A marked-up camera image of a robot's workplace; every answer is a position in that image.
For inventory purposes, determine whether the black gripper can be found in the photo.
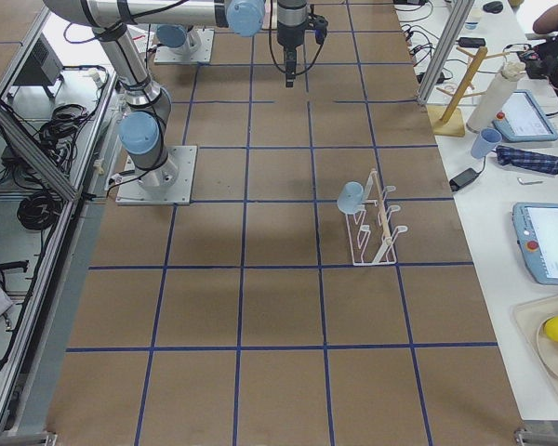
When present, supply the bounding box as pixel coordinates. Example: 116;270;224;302
277;0;307;87

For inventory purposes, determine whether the light blue plastic cup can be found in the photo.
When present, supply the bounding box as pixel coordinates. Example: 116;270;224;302
337;181;365;215

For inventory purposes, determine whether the person forearm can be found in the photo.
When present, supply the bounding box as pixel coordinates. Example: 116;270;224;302
533;5;558;34

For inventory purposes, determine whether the light blue cup on desk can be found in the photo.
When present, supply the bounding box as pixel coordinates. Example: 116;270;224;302
471;127;502;159

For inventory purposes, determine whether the wooden mug tree stand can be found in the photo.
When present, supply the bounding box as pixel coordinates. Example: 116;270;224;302
427;46;508;138

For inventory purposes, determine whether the white cardboard tube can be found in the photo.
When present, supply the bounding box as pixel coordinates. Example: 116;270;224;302
466;61;525;133

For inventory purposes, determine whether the black computer mouse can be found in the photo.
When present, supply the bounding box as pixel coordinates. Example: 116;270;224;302
482;0;504;14

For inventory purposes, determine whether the black power adapter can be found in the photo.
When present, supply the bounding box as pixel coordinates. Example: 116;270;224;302
448;168;480;192

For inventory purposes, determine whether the blue plaid folded cloth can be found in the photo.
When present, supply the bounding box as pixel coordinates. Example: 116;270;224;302
496;146;558;175

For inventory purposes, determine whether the blue teach pendant far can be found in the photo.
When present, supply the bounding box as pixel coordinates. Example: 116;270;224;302
492;89;558;142

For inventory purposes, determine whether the blue teach pendant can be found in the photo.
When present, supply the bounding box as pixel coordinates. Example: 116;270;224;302
512;203;558;285
492;89;558;142

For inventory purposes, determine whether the grey control box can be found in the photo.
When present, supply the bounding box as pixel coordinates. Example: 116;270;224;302
13;33;63;98

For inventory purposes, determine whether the silver allen key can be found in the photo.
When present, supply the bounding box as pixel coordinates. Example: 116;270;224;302
517;177;543;186

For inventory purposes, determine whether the blue teach pendant near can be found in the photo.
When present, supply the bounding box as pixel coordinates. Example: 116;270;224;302
512;203;558;285

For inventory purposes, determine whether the beige tray on desk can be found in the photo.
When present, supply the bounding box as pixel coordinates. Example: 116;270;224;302
513;295;558;400

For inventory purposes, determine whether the beige plate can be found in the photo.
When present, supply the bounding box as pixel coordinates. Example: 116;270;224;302
536;316;558;384

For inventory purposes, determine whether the aluminium frame post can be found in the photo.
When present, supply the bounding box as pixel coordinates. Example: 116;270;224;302
417;0;474;105

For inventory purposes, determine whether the white wire cup rack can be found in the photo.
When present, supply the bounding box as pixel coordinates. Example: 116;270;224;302
342;169;408;267

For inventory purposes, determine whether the black cable bundle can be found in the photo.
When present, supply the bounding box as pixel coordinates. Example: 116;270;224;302
17;190;62;231

